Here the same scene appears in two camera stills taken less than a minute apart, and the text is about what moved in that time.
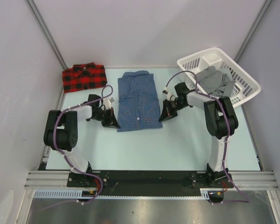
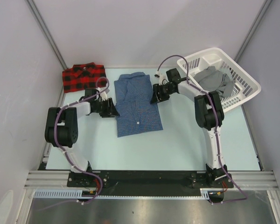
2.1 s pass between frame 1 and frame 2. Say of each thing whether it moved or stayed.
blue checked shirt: moved
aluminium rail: stayed
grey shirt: stayed
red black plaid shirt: stayed
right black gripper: moved
